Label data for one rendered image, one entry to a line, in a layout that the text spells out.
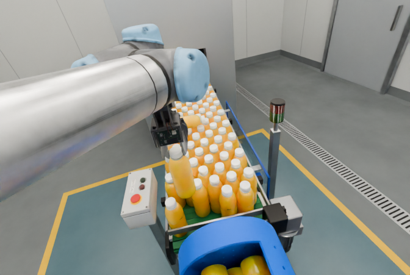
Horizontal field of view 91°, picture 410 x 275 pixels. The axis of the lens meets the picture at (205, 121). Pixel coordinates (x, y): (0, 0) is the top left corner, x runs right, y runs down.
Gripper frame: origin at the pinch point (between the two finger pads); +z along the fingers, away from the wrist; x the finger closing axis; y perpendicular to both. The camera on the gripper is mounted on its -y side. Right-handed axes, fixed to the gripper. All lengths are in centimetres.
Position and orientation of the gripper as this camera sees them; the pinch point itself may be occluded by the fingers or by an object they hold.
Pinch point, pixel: (176, 152)
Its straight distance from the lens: 62.4
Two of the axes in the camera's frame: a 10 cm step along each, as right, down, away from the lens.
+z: 1.3, 8.3, 5.5
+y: 1.6, 5.3, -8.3
